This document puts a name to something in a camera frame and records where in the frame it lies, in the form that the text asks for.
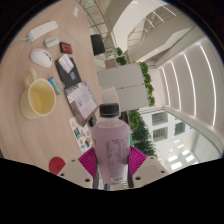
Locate teal small packet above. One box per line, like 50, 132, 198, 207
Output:
48, 76, 64, 96

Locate white card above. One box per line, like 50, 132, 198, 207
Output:
58, 53, 75, 74

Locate black chair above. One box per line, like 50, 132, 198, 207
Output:
90, 33, 106, 56

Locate row of green trees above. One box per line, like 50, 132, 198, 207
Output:
131, 116, 157, 157

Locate green plants in cabinet planter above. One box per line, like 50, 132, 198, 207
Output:
139, 61, 156, 108

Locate red and black small device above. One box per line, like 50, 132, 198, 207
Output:
59, 41, 74, 55

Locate open printed booklet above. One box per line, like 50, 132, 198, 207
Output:
64, 81, 100, 128

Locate small green potted plants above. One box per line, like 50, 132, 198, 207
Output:
115, 47, 128, 66

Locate white computer mouse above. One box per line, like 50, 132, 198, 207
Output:
30, 48, 53, 69

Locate small grey case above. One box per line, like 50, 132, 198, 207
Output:
44, 36, 61, 49

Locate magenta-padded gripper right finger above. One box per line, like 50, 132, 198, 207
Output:
127, 145, 170, 189

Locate pale yellow mug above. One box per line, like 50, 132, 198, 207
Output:
19, 68, 57, 120

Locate colourful sticker sheet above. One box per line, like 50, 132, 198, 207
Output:
68, 116, 94, 154

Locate lilac drink bottle black cap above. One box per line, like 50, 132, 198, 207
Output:
91, 103, 132, 186

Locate green plants in wooden planter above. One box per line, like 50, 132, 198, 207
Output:
128, 109, 141, 131

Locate small black box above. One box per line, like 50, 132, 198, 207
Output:
88, 114, 98, 128

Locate white chair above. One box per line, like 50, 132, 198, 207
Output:
100, 86, 121, 108

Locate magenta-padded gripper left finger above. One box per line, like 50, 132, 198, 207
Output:
57, 147, 101, 190

